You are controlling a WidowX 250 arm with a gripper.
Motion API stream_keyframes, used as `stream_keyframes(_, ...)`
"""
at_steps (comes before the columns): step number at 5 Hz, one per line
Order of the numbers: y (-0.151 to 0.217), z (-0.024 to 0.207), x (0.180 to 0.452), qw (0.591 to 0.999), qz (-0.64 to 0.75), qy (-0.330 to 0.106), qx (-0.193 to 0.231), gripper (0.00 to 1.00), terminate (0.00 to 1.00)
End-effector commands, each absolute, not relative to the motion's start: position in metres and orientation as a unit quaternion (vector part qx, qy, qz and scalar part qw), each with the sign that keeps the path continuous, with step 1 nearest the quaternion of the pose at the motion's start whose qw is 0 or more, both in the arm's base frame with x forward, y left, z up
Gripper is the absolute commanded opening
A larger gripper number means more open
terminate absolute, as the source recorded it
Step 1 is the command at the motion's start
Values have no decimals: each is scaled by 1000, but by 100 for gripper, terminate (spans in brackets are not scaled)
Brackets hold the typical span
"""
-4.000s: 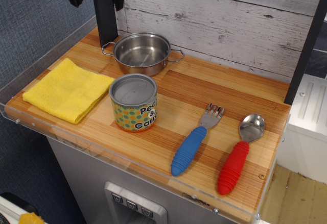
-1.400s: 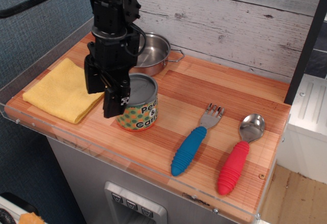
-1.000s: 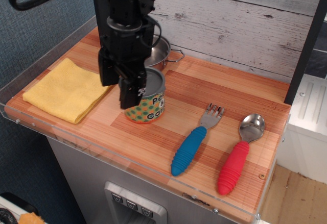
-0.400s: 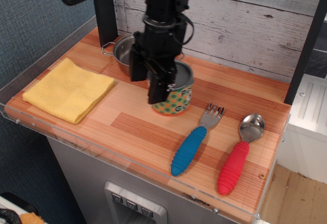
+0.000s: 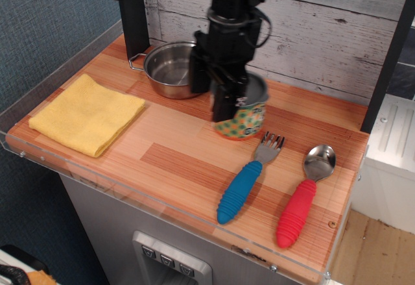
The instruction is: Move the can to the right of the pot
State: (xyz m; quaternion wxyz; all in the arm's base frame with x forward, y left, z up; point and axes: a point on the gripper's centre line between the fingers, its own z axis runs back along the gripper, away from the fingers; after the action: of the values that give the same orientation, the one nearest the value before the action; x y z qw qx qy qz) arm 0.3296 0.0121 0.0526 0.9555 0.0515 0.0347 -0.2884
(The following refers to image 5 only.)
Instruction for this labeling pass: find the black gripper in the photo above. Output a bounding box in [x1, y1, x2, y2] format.
[189, 15, 262, 123]

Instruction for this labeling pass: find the small stainless steel pot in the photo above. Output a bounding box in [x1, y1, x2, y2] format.
[128, 40, 200, 99]

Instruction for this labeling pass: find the grey toy fridge cabinet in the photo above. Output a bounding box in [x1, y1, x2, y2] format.
[59, 171, 312, 285]

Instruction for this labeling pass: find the orange yellow object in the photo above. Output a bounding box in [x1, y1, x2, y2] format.
[27, 271, 58, 285]

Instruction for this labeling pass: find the white toy sink unit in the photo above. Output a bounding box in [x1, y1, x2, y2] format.
[351, 94, 414, 233]

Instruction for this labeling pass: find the peas and carrots toy can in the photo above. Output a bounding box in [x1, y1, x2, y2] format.
[212, 71, 268, 140]

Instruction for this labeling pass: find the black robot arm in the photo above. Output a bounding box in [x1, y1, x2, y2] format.
[189, 0, 270, 123]

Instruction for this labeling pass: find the blue handled fork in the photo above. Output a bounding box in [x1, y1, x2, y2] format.
[217, 132, 285, 225]

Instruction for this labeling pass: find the black right vertical post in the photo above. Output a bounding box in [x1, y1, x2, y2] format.
[361, 0, 414, 134]

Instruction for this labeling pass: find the folded yellow cloth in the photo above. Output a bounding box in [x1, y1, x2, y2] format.
[29, 74, 145, 158]

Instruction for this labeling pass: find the clear acrylic counter guard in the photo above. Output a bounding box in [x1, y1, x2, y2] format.
[6, 25, 368, 284]

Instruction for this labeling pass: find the red handled spoon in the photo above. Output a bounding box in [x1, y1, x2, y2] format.
[276, 144, 337, 249]

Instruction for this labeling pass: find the silver dispenser button panel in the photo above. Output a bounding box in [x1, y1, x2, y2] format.
[132, 230, 213, 284]

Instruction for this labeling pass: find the black vertical post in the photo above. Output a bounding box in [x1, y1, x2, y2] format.
[361, 0, 414, 134]
[119, 0, 150, 59]

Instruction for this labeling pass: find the black left vertical post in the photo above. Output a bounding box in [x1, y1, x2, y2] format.
[119, 0, 150, 59]

